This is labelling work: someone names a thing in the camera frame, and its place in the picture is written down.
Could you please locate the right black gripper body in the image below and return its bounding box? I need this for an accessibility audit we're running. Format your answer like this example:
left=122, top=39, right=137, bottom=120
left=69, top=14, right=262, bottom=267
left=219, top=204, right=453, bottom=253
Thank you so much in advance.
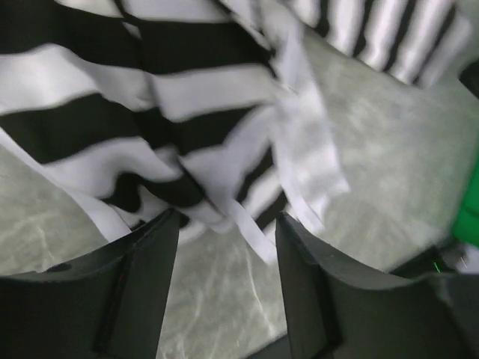
left=392, top=242, right=478, bottom=278

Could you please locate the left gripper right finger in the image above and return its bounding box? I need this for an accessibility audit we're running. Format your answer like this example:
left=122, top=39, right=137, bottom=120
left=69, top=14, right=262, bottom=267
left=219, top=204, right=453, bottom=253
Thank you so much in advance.
left=275, top=215, right=478, bottom=358

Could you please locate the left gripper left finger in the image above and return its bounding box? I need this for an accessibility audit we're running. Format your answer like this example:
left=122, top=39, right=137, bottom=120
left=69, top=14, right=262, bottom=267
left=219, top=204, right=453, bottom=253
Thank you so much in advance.
left=1, top=210, right=180, bottom=358

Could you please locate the black white striped tank top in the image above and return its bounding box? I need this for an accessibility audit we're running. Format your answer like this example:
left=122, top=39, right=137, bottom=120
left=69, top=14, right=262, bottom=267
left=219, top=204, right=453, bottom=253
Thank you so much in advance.
left=1, top=1, right=472, bottom=263

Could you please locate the green plastic tray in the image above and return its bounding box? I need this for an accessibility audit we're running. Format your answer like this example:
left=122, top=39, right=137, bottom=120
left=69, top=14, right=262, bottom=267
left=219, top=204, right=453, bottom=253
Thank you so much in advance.
left=451, top=63, right=479, bottom=244

